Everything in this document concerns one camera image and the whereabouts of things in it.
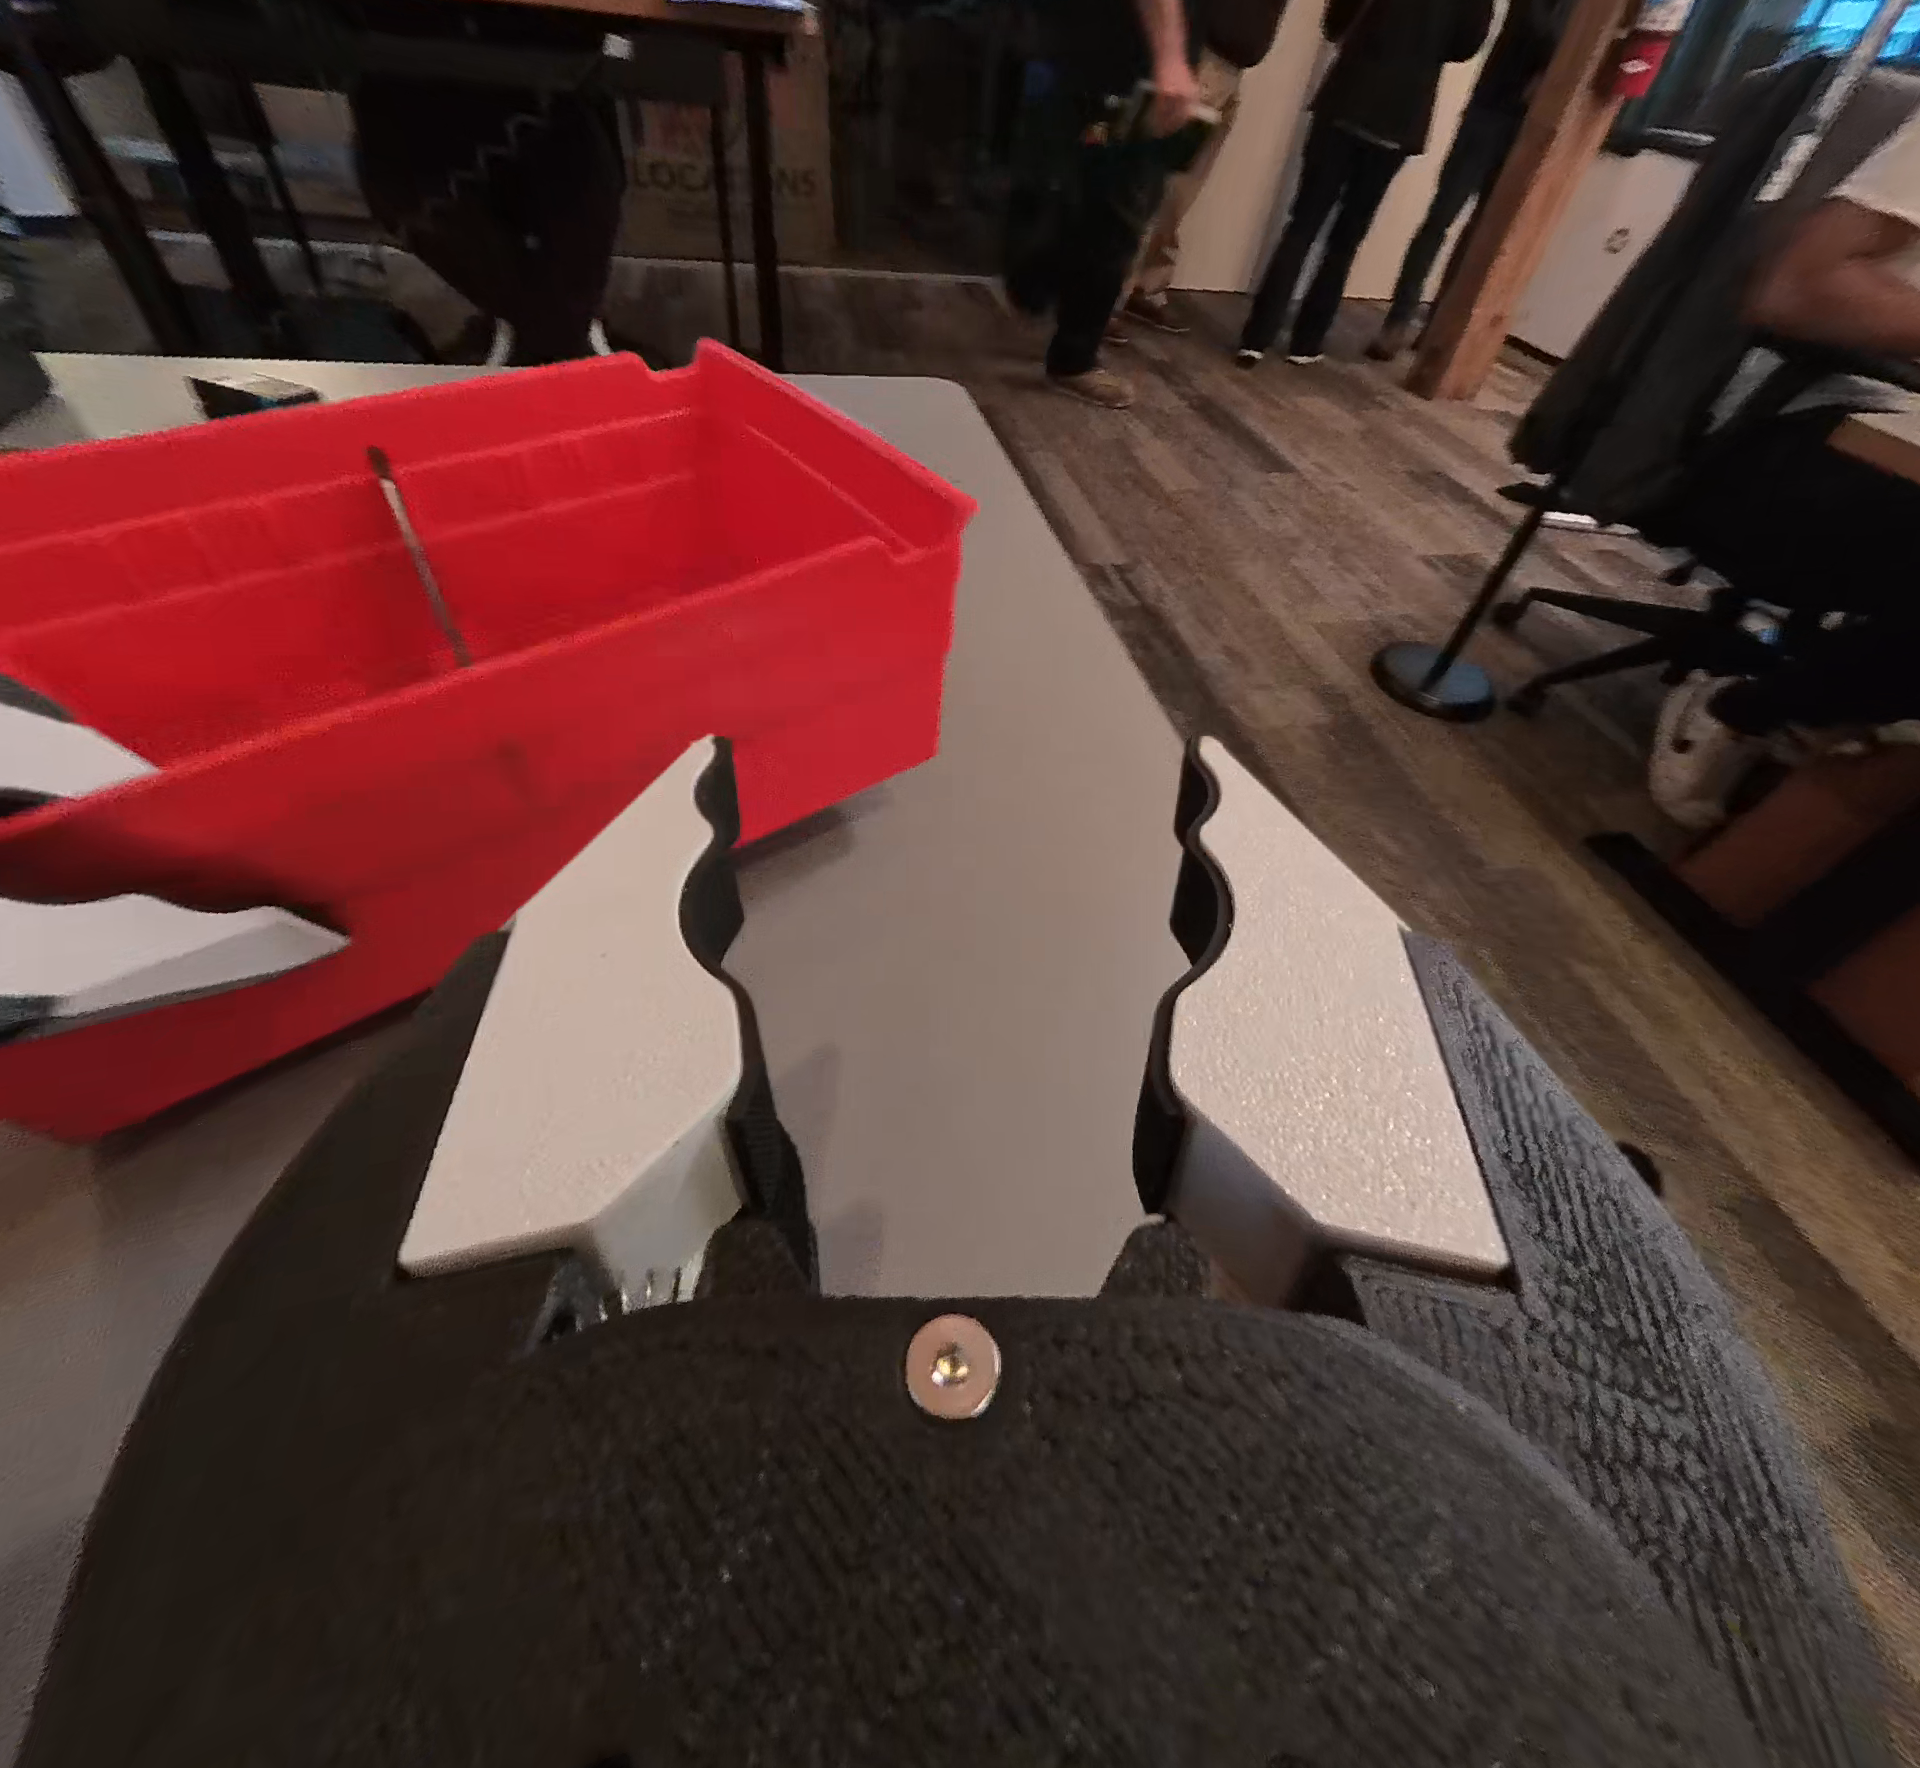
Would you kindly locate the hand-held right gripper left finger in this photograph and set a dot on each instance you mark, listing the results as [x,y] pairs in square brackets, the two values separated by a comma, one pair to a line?
[585,1048]

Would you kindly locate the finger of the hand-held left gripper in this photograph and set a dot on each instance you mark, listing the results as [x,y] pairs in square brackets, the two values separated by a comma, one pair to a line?
[60,757]
[150,950]

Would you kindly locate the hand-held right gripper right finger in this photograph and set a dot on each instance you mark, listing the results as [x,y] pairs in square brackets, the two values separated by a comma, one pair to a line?
[1334,1078]

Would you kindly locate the red plastic bin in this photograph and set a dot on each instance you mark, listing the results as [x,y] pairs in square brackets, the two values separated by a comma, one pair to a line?
[450,749]

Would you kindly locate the black round-base pole stand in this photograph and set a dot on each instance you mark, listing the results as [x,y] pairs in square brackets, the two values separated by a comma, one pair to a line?
[1432,681]

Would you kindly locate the small black box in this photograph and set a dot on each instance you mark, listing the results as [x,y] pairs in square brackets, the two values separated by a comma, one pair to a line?
[254,396]

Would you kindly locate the grey bin divider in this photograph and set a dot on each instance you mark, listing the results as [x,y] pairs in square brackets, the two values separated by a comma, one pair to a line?
[420,553]

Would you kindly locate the black office chair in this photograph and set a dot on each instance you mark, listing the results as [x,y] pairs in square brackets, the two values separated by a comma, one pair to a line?
[1621,612]

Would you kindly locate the dark jacket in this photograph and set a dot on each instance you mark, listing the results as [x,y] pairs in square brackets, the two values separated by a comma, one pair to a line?
[1680,343]

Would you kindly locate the printed cardboard box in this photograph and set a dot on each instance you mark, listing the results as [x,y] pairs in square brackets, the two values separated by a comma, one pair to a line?
[735,186]

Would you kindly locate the wooden support post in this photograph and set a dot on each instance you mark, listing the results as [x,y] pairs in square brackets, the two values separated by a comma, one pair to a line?
[1530,192]

